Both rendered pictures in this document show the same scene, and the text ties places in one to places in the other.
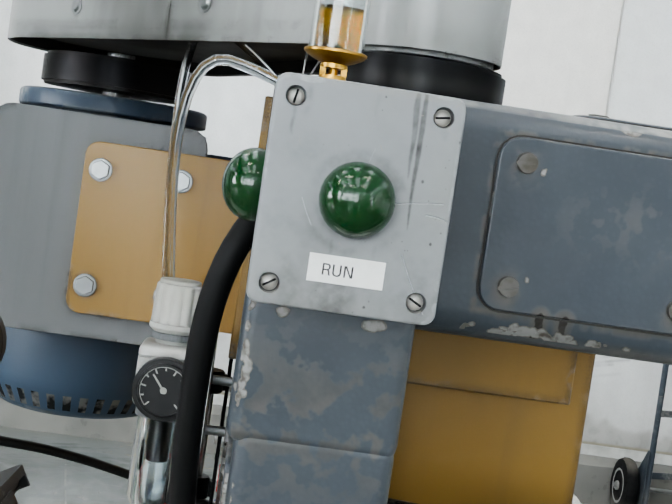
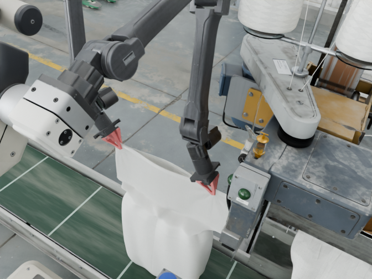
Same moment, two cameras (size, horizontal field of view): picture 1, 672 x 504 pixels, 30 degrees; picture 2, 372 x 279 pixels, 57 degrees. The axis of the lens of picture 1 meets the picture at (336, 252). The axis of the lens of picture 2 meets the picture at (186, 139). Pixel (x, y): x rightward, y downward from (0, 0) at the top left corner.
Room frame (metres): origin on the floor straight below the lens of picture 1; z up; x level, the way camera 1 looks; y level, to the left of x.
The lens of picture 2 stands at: (-0.05, -0.14, 1.87)
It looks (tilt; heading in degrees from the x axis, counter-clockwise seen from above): 40 degrees down; 29
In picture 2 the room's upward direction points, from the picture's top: 7 degrees clockwise
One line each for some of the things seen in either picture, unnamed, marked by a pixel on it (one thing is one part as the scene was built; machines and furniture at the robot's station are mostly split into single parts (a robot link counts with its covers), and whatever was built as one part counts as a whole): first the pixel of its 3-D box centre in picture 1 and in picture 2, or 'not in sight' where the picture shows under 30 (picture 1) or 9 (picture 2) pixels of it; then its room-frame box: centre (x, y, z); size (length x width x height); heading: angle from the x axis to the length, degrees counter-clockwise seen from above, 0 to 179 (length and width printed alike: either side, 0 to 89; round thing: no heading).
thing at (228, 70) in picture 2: not in sight; (230, 83); (0.96, 0.28, 1.25); 0.10 x 0.08 x 0.12; 29
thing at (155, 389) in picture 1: (164, 388); (244, 159); (0.73, 0.09, 1.16); 0.04 x 0.02 x 0.04; 94
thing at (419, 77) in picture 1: (421, 88); (295, 133); (0.69, -0.03, 1.35); 0.09 x 0.09 x 0.03
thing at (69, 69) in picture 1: (118, 81); not in sight; (1.01, 0.19, 1.35); 0.12 x 0.12 x 0.04
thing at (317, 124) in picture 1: (352, 199); (248, 187); (0.51, 0.00, 1.28); 0.08 x 0.05 x 0.09; 94
